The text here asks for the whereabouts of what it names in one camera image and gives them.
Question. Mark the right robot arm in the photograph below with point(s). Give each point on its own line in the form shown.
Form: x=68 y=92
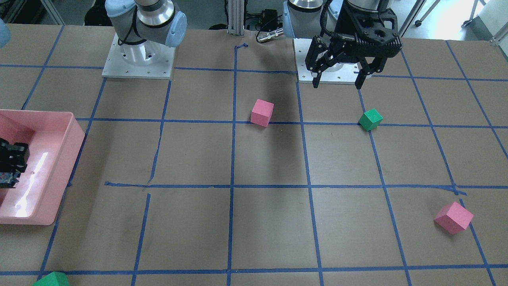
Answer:
x=144 y=28

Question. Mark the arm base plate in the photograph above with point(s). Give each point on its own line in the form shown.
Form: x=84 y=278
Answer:
x=338 y=74
x=148 y=60

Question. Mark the green cube near base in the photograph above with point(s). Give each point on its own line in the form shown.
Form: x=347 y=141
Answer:
x=370 y=119

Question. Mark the pink plastic bin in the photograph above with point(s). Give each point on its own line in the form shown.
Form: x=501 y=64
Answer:
x=54 y=140

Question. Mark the green cube near bin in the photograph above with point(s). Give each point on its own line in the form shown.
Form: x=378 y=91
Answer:
x=53 y=279

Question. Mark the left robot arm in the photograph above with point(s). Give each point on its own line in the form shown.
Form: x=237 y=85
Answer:
x=301 y=17

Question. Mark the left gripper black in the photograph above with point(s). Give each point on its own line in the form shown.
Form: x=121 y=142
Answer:
x=346 y=23

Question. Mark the pink cube far side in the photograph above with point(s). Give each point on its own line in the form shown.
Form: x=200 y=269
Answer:
x=454 y=218

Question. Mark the pink cube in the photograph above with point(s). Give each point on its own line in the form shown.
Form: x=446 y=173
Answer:
x=262 y=113
x=454 y=218

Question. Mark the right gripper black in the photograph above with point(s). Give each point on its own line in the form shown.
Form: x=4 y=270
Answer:
x=12 y=159

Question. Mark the pink cube near centre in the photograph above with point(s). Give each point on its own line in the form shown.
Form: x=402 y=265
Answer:
x=262 y=113

